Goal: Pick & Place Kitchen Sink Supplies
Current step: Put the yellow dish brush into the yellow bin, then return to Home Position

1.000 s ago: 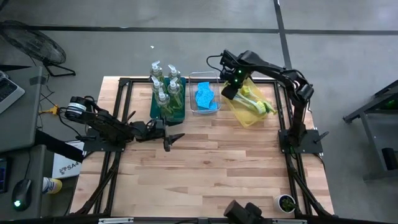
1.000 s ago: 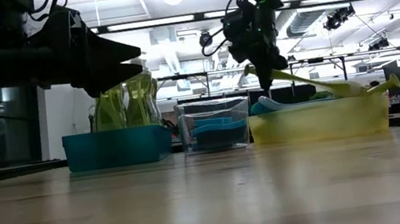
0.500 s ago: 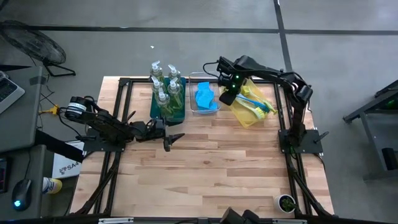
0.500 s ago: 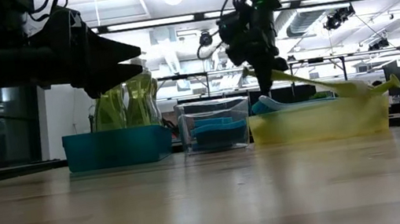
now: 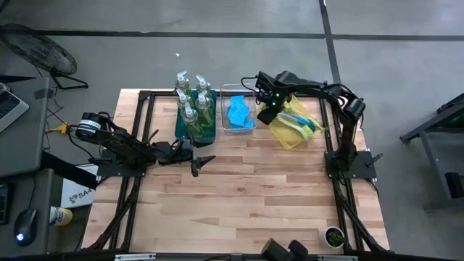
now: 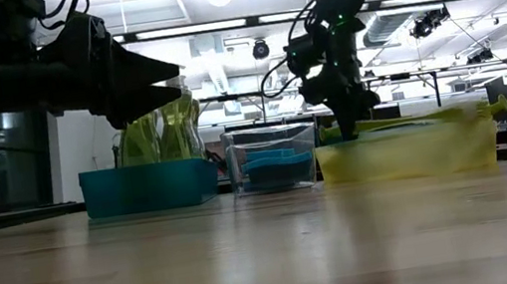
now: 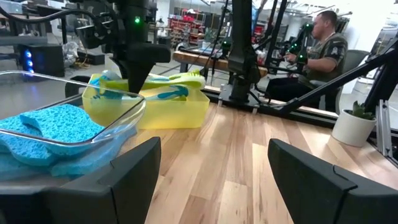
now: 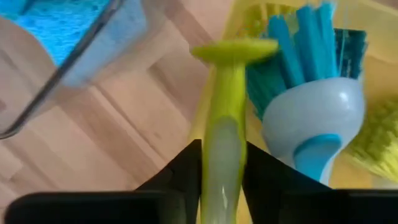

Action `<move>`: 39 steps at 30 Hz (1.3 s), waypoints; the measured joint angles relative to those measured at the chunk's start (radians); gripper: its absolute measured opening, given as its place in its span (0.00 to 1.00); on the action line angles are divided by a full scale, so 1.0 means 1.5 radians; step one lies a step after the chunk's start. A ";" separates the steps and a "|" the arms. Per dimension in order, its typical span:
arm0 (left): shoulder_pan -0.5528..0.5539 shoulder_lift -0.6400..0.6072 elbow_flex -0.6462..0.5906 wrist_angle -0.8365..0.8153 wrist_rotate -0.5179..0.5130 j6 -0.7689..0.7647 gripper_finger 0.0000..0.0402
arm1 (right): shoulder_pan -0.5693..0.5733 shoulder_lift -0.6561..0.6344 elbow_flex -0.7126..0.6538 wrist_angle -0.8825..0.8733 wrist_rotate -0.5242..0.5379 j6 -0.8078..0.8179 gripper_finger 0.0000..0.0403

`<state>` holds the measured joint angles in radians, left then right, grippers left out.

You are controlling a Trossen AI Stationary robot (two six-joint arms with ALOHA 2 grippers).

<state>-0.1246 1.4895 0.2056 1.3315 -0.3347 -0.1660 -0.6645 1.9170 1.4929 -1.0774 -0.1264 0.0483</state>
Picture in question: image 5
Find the yellow translucent bin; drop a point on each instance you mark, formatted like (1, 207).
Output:
(286, 139)

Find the blue dish brush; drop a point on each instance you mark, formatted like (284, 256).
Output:
(290, 116)
(309, 127)

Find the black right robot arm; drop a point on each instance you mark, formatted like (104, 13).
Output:
(344, 108)

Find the black boxy object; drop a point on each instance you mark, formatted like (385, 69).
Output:
(284, 251)

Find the black computer mouse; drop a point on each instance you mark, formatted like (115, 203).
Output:
(25, 224)

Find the clear plastic bin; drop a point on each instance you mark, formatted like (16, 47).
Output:
(225, 125)

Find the black aluminium table frame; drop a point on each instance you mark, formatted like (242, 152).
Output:
(163, 93)

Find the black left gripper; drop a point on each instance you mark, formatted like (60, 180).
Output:
(181, 152)

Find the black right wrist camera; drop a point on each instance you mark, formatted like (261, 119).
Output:
(267, 116)

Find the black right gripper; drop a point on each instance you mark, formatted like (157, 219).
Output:
(272, 90)

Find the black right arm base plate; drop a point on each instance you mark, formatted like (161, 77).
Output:
(362, 168)

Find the black floor fan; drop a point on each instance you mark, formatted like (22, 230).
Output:
(40, 50)

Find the blue plastic bin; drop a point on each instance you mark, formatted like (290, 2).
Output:
(178, 130)

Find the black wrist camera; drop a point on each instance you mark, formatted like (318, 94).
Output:
(163, 148)
(267, 116)

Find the white cardboard box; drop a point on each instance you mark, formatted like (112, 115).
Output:
(76, 192)

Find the small white potted plant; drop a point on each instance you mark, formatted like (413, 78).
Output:
(331, 237)

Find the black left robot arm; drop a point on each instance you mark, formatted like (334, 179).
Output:
(123, 145)

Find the black metal cart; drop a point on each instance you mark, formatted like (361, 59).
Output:
(435, 123)

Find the white yellow bottle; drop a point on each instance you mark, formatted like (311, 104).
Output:
(61, 216)

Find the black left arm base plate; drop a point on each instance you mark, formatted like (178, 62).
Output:
(108, 170)

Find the dark grey side desk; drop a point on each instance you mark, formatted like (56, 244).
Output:
(40, 192)

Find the dark keyboard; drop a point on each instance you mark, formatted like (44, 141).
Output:
(3, 203)

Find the grey laptop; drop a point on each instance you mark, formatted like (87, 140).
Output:
(11, 107)

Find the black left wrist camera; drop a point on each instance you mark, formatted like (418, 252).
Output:
(163, 148)

